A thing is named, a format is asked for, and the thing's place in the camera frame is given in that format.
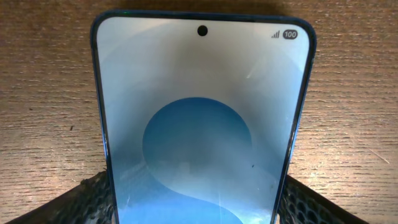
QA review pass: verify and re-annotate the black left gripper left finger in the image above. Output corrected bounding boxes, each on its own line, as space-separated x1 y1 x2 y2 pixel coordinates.
7 171 116 224

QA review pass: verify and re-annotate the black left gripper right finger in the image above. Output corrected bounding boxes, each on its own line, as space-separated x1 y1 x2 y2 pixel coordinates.
277 175 368 224

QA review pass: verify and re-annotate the blue Galaxy smartphone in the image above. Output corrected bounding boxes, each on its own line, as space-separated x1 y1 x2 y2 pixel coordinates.
90 10 317 224

